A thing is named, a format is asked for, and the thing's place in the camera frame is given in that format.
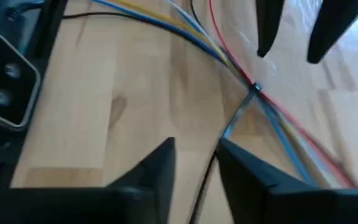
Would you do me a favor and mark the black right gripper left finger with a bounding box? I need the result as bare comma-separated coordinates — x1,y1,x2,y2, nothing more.
106,136,177,224

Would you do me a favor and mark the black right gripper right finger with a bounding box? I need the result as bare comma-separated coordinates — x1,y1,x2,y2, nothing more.
216,138,320,224

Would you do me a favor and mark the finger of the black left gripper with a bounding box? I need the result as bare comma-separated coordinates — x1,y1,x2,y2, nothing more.
255,0,286,58
306,0,358,65

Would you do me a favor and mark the coloured wire bundle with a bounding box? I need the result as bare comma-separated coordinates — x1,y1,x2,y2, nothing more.
61,0,358,190

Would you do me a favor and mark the long black zip tie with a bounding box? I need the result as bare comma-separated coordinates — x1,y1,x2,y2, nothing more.
190,81,264,224

